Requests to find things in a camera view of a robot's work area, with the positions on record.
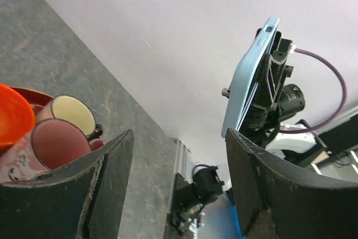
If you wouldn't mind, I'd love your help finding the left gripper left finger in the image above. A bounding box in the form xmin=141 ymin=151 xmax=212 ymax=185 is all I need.
xmin=1 ymin=130 xmax=134 ymax=238

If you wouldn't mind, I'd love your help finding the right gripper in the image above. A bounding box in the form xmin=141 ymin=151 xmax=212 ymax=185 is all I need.
xmin=222 ymin=31 xmax=305 ymax=138

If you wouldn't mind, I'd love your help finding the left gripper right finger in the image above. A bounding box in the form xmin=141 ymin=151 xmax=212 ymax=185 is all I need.
xmin=225 ymin=129 xmax=357 ymax=238

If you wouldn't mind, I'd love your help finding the blue case phone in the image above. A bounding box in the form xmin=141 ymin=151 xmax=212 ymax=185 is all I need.
xmin=221 ymin=17 xmax=280 ymax=138

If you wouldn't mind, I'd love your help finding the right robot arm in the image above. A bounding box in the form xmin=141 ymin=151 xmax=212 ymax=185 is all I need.
xmin=164 ymin=32 xmax=322 ymax=238

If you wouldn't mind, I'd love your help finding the pink ghost mug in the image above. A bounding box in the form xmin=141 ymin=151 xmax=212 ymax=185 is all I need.
xmin=1 ymin=119 xmax=91 ymax=183

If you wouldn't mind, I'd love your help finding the orange bowl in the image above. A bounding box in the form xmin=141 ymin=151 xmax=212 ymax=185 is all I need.
xmin=1 ymin=84 xmax=36 ymax=152

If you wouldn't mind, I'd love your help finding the cream mug black handle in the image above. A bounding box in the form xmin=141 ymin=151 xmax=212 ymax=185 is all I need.
xmin=36 ymin=95 xmax=103 ymax=141

